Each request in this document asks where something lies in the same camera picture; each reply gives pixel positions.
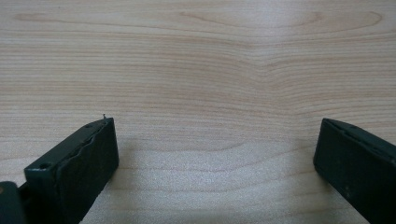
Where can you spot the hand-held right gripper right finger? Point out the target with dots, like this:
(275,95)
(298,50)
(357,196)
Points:
(358,168)

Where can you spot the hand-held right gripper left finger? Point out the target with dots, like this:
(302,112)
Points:
(77,168)

